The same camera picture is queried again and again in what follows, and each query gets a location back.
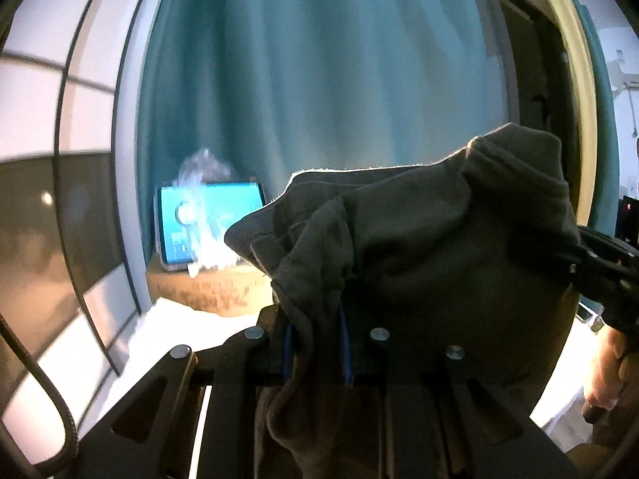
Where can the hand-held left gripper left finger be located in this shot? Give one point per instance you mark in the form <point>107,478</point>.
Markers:
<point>287,354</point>

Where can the dark brown t-shirt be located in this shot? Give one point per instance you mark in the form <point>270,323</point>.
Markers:
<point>424,239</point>

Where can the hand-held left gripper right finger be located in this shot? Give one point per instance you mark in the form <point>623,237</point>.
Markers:
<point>346,354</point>

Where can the black monitor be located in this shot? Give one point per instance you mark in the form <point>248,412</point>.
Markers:
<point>629,219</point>

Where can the clear plastic bag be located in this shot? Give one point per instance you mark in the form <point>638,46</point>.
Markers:
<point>209,239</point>

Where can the dark window black frame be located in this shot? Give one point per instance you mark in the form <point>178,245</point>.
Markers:
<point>529,60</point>

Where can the person's right hand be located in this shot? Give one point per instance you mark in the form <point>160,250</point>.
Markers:
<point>606,374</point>

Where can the wide teal curtain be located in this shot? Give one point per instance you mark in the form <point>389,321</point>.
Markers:
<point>299,60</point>

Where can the tablet on white stand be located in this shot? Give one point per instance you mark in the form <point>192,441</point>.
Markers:
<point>172,229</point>

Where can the yellow curtain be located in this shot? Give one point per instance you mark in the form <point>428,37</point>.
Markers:
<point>574,85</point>

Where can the white air conditioner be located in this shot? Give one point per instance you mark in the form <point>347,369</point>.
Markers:
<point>630,82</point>

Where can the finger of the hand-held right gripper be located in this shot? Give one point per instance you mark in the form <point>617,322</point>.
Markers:
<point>549,259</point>

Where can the narrow teal curtain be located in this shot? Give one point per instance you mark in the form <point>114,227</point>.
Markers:
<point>601,110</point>

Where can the cardboard box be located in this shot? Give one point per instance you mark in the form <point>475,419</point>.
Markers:
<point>209,293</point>

